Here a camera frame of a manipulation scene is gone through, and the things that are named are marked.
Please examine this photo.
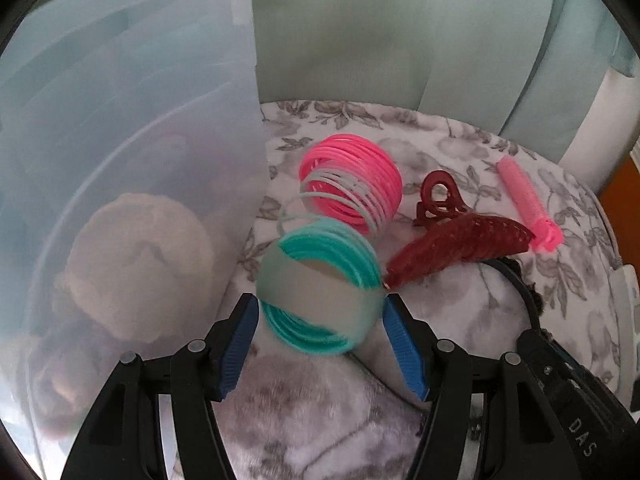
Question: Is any pink hair roller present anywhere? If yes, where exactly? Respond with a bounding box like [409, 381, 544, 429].
[496, 156, 564, 253]

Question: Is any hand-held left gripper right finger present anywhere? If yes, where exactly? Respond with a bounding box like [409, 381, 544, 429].
[383, 293, 576, 480]

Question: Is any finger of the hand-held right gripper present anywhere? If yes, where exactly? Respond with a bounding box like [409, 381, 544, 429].
[517, 329, 571, 396]

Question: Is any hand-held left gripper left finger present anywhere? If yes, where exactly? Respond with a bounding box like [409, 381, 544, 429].
[60, 292, 261, 480]

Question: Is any cream lace scrunchie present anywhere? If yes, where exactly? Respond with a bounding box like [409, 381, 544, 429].
[55, 192, 216, 346]

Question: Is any grey floral blanket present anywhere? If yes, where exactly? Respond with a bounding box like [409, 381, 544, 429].
[170, 100, 626, 480]

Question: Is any pink and teal spring toy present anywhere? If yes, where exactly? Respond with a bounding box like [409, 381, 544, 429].
[255, 133, 403, 357]

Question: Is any dark red hair claw clip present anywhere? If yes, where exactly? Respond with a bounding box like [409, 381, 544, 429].
[385, 170, 537, 288]

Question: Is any black flower headband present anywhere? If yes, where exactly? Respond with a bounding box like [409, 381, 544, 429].
[350, 256, 551, 406]

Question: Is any pale green curtain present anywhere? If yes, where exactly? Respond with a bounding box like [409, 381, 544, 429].
[117, 0, 640, 161]

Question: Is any clear plastic storage container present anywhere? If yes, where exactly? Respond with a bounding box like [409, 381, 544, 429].
[0, 0, 277, 461]

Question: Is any white power strip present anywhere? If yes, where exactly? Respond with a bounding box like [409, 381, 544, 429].
[612, 265, 640, 396]

